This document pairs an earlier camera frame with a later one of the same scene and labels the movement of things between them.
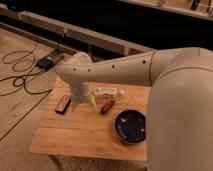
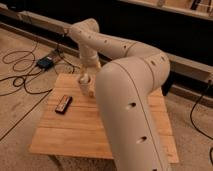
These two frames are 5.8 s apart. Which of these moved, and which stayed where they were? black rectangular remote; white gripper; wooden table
Moved: white gripper
Stayed: wooden table; black rectangular remote
